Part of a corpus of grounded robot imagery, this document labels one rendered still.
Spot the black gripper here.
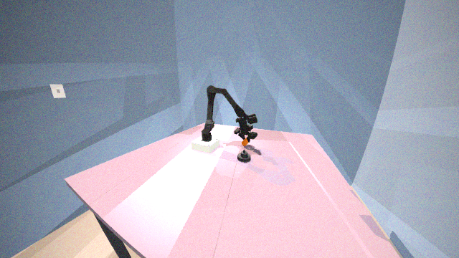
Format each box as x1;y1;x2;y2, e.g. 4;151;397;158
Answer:
234;125;257;142

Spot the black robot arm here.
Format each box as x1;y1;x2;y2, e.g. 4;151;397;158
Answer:
201;85;257;142

